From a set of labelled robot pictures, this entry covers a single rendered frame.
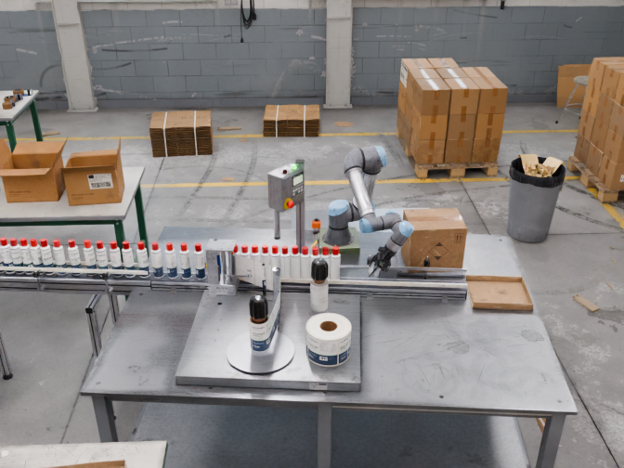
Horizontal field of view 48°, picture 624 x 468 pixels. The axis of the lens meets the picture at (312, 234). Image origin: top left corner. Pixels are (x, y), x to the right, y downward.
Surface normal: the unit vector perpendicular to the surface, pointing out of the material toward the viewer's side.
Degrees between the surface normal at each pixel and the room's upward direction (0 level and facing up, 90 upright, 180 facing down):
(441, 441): 0
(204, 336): 0
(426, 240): 90
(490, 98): 90
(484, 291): 0
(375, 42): 90
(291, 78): 90
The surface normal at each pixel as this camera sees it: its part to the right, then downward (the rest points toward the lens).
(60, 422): 0.00, -0.88
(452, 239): 0.06, 0.48
